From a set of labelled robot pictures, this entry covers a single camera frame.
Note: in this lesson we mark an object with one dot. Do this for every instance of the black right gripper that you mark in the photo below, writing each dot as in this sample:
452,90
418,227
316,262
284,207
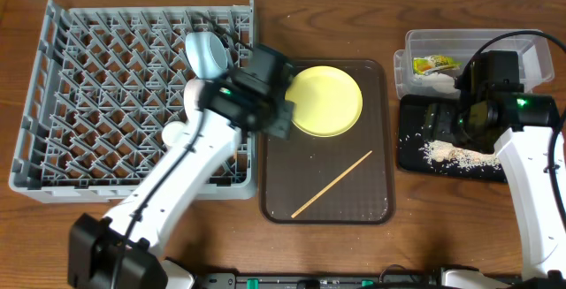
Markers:
439,121

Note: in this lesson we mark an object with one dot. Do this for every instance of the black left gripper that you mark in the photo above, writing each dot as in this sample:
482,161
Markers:
282,115

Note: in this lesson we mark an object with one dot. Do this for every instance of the yellow plate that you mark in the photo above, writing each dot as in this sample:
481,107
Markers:
327,101

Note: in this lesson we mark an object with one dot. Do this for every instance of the white tissue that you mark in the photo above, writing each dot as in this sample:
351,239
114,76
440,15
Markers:
439,82

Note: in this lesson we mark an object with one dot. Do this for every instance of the rice and shell scraps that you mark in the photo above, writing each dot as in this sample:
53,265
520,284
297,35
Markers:
417,154

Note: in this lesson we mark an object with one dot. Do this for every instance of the green snack wrapper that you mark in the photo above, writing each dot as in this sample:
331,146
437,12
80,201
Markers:
433,63

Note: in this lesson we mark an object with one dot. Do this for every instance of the light blue saucer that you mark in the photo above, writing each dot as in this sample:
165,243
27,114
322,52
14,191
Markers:
206,55

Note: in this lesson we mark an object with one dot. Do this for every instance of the white small cup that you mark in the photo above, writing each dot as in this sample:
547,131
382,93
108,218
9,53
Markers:
171,132

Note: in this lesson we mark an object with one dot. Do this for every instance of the pink white bowl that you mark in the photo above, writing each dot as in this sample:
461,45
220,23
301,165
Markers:
191,95

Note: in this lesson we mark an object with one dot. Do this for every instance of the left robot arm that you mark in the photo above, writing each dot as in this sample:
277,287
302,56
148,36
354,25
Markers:
124,249

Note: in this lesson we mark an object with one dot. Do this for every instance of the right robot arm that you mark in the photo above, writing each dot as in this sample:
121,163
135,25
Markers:
524,131

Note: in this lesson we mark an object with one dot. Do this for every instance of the black waste tray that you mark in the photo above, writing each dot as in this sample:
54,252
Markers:
412,120

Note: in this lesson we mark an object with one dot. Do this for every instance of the grey dishwasher rack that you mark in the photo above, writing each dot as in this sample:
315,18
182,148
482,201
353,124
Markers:
105,82

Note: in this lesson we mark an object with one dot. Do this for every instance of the clear plastic bin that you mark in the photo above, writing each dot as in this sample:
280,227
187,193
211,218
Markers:
535,62

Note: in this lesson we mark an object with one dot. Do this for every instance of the wooden chopstick lower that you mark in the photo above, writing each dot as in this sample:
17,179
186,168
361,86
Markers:
330,185

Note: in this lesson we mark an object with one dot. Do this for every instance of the brown serving tray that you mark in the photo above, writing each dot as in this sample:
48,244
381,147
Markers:
297,168

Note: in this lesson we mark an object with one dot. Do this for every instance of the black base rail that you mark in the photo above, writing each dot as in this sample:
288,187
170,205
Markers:
233,279

